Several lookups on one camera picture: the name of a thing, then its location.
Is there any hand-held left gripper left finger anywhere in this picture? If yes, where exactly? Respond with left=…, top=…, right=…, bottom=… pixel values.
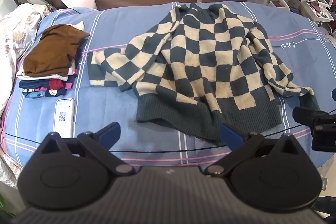
left=39, top=122, right=135, bottom=176

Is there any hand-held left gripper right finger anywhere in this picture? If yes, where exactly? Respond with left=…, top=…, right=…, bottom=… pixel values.
left=205, top=124, right=306, bottom=176

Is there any navy patterned folded garment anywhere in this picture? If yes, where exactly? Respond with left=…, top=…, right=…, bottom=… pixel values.
left=22, top=88, right=67, bottom=98

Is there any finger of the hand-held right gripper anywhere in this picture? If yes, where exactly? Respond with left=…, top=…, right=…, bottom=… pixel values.
left=292, top=106, right=322, bottom=127

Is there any brown folded garment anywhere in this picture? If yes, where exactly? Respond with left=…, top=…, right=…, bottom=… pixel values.
left=23, top=25, right=90, bottom=77

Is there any blue striped blanket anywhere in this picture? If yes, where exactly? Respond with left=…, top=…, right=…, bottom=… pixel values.
left=0, top=1, right=336, bottom=169

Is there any red folded garment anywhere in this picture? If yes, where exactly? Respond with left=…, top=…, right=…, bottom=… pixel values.
left=49, top=78, right=74, bottom=90

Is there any navy striped folded garment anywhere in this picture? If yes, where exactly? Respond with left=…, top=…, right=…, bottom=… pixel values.
left=19, top=79, right=51, bottom=91

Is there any floral cream quilt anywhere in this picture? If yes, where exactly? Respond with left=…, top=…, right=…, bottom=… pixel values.
left=0, top=3, right=54, bottom=115

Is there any white smartphone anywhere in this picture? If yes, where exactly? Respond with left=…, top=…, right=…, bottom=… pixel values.
left=53, top=98, right=75, bottom=138

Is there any checkered knit sweater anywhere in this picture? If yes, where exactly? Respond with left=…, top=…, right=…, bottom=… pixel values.
left=88, top=3, right=321, bottom=143

